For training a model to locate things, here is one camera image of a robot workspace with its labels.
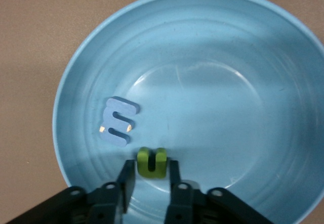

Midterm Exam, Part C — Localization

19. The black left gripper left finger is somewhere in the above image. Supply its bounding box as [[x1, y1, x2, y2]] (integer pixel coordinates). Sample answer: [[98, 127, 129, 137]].
[[5, 159, 137, 224]]

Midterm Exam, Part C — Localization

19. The green letter u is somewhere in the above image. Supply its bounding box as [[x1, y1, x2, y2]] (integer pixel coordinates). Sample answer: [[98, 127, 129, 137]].
[[136, 147, 167, 179]]

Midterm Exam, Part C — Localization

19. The brown table cover sheet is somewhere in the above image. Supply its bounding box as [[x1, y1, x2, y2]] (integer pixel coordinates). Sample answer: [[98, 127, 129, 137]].
[[0, 0, 324, 209]]

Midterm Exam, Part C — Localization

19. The blue plate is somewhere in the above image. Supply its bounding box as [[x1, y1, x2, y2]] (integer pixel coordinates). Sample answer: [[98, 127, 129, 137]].
[[52, 0, 324, 224]]

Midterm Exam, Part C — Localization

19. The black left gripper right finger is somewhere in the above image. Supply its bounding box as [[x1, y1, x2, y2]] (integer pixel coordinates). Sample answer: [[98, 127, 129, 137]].
[[164, 159, 275, 224]]

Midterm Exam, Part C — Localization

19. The blue letter m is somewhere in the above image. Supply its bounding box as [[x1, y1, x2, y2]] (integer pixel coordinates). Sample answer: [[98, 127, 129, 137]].
[[99, 96, 140, 148]]

